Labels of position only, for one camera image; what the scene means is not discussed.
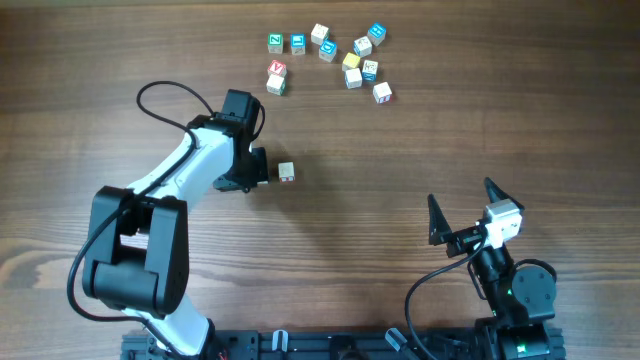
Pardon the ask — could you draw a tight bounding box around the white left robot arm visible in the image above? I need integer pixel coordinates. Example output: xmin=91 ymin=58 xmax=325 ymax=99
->
xmin=67 ymin=90 xmax=269 ymax=359

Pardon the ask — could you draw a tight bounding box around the yellow top wooden block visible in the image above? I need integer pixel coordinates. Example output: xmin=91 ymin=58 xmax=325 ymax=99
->
xmin=341 ymin=52 xmax=361 ymax=71

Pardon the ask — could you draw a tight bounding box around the red I block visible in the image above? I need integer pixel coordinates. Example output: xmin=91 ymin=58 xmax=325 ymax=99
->
xmin=278 ymin=162 xmax=295 ymax=182
xmin=373 ymin=82 xmax=393 ymax=104

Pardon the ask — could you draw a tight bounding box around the blue top block left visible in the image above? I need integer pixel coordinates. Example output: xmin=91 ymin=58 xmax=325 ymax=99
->
xmin=290 ymin=33 xmax=306 ymax=55

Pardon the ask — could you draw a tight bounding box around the green top wooden block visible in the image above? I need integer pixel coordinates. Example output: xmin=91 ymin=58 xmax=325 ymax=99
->
xmin=267 ymin=33 xmax=284 ymax=54

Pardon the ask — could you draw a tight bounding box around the plain top wooden block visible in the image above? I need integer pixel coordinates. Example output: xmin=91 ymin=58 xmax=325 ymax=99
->
xmin=311 ymin=23 xmax=330 ymax=45

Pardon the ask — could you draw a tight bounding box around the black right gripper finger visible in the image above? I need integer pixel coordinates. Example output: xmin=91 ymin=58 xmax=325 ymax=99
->
xmin=427 ymin=194 xmax=452 ymax=246
xmin=484 ymin=177 xmax=525 ymax=210

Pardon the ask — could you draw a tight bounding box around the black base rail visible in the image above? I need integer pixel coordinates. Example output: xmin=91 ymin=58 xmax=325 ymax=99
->
xmin=119 ymin=327 xmax=567 ymax=360

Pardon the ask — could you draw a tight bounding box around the blue top block right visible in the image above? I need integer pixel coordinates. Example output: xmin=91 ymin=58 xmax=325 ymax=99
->
xmin=367 ymin=22 xmax=387 ymax=46

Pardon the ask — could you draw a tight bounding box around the green F wooden block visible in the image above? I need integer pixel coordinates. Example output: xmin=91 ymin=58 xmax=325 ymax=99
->
xmin=266 ymin=74 xmax=286 ymax=96

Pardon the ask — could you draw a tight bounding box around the blue side picture block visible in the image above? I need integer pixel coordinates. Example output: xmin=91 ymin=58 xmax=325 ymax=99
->
xmin=353 ymin=36 xmax=373 ymax=57

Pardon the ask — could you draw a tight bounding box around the plain picture wooden block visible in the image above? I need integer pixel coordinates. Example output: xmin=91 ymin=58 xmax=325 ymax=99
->
xmin=344 ymin=68 xmax=363 ymax=89

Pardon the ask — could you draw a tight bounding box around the red V wooden block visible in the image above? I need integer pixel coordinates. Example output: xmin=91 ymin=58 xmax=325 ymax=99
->
xmin=267 ymin=60 xmax=287 ymax=77

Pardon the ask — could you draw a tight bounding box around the blue X side block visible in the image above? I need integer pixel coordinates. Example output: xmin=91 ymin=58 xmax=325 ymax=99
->
xmin=361 ymin=60 xmax=378 ymax=82

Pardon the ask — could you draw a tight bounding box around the blue D wooden block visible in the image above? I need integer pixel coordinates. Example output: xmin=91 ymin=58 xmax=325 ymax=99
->
xmin=319 ymin=40 xmax=337 ymax=63

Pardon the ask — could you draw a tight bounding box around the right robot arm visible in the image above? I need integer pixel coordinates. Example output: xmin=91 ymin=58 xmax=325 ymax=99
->
xmin=428 ymin=178 xmax=566 ymax=359

